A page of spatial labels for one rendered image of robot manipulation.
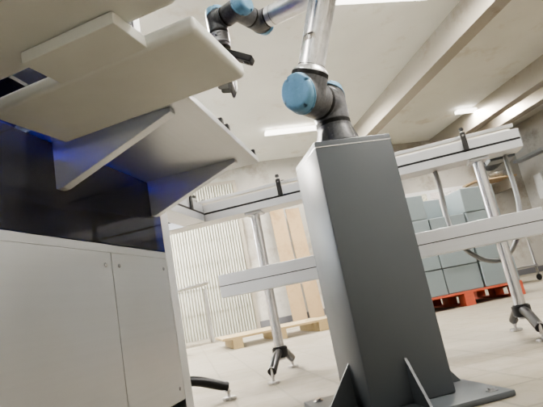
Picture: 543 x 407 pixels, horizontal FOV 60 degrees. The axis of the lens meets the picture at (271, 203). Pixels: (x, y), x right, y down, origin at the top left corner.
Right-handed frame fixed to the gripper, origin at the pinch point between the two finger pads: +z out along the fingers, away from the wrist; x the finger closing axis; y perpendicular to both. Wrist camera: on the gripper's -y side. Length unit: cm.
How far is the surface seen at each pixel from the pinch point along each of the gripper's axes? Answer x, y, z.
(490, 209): -88, -89, 51
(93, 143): 51, 26, 27
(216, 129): 28.8, -0.3, 23.6
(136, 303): 18, 38, 67
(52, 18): 98, -1, 29
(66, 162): 51, 34, 30
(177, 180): 0.8, 26.7, 26.1
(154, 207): 1.0, 36.8, 33.7
